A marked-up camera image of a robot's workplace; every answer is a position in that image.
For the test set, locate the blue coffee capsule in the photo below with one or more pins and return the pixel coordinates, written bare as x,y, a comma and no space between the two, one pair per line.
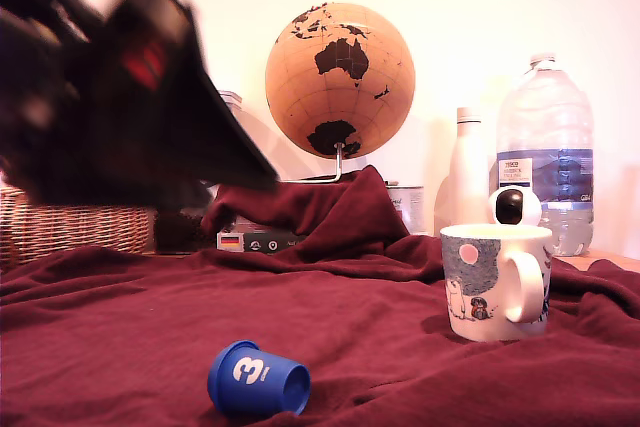
250,377

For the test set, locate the wicker basket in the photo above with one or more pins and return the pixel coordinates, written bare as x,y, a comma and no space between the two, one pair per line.
75,232

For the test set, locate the dark box with flag print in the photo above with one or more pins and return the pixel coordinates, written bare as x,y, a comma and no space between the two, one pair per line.
260,245

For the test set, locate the metal globe stand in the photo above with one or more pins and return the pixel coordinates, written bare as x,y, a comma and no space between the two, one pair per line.
338,162

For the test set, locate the cork globe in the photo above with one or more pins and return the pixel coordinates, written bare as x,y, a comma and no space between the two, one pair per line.
340,92

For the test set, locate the metal tin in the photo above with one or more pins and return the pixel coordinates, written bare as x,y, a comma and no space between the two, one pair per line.
410,207

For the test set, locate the dark red fleece cloth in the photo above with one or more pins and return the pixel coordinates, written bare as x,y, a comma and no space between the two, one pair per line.
350,322

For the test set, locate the slim white bottle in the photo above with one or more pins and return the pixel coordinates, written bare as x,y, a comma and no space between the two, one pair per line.
467,172

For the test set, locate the white illustrated mug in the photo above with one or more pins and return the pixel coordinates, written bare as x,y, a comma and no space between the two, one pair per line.
470,297

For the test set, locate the large clear water bottle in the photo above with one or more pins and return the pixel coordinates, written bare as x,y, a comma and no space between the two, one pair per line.
545,122

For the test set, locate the small white round camera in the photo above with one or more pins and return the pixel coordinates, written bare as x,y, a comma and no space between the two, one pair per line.
527,207

